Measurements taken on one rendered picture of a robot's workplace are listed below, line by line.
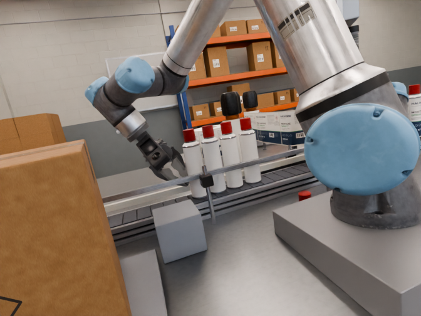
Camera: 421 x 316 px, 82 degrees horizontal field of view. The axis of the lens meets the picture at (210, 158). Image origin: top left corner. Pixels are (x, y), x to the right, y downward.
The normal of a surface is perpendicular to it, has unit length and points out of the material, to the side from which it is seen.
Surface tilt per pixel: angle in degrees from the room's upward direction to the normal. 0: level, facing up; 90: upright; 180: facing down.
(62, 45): 90
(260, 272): 0
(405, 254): 3
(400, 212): 71
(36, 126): 90
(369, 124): 98
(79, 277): 90
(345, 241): 3
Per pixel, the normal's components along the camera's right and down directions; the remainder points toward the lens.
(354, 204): -0.84, -0.03
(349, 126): -0.51, 0.39
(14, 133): 0.37, 0.14
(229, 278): -0.17, -0.96
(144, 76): 0.70, -0.33
